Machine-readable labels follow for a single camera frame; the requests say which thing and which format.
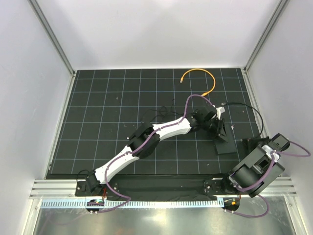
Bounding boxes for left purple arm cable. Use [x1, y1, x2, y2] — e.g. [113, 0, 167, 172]
[104, 94, 216, 211]

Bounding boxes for left aluminium frame post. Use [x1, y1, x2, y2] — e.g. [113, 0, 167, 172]
[28, 0, 75, 76]

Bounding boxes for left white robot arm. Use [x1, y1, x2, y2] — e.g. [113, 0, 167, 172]
[86, 105, 225, 196]

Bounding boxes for black network switch box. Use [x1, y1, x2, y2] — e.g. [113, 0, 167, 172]
[213, 123, 237, 155]

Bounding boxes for black grid cutting mat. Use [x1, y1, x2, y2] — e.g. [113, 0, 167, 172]
[46, 68, 264, 179]

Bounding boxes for right aluminium frame post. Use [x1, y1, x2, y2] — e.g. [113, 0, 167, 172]
[244, 0, 290, 73]

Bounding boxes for aluminium front rail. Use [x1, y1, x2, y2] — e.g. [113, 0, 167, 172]
[29, 177, 297, 199]

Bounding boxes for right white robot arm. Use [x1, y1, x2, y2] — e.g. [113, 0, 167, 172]
[220, 133, 290, 198]

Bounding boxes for orange ethernet cable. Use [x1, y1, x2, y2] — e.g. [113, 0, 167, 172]
[179, 68, 216, 96]

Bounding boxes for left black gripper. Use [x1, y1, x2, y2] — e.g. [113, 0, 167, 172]
[201, 118, 228, 143]

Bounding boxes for white slotted cable duct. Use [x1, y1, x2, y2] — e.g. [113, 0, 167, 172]
[41, 198, 224, 209]

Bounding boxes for black power adapter with cord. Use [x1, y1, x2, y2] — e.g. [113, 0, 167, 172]
[139, 98, 184, 124]

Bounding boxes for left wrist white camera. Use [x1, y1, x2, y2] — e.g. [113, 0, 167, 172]
[216, 107, 225, 119]

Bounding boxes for aluminium frame post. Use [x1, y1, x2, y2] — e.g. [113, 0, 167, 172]
[28, 0, 75, 76]
[244, 0, 290, 73]

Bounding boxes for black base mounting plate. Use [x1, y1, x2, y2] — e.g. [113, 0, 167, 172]
[75, 174, 235, 197]

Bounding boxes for black ethernet cable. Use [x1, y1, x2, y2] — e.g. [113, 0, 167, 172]
[221, 101, 265, 138]

